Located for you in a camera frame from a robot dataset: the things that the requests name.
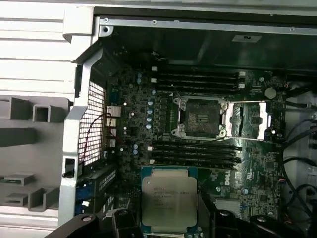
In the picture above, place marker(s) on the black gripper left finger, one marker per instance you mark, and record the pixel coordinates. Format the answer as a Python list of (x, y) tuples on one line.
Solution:
[(119, 225)]

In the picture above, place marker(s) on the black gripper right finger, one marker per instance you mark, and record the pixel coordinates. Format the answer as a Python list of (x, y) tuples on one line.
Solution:
[(223, 225)]

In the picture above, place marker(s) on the silver CPU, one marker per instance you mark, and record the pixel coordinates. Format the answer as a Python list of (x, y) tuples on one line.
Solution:
[(169, 198)]

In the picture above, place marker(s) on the CPU socket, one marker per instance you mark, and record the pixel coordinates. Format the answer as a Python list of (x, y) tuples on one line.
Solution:
[(200, 119)]

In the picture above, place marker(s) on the silver chipset heatsink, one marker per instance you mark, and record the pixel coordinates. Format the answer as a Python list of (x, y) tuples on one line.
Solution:
[(227, 208)]

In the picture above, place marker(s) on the green motherboard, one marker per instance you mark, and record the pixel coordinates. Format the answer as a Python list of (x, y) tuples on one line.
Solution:
[(257, 158)]

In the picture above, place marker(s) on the thin metal locking lever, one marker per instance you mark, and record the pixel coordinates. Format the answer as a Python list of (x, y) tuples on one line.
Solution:
[(210, 140), (177, 94)]

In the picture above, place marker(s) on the metal fan grille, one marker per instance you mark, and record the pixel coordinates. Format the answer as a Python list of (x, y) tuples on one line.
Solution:
[(92, 124)]

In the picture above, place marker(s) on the grey parts rack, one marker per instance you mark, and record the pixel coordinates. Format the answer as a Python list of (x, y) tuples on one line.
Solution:
[(15, 161)]

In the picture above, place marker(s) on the black open PC case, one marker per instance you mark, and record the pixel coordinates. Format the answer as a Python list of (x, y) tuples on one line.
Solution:
[(81, 104)]

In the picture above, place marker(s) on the silver coin battery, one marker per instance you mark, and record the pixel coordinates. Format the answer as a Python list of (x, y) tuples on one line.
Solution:
[(270, 93)]

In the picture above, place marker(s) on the small grey case label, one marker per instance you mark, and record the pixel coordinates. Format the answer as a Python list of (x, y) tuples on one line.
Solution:
[(247, 38)]

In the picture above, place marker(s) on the metal socket cover frame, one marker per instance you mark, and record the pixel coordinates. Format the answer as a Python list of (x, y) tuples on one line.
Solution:
[(262, 121)]

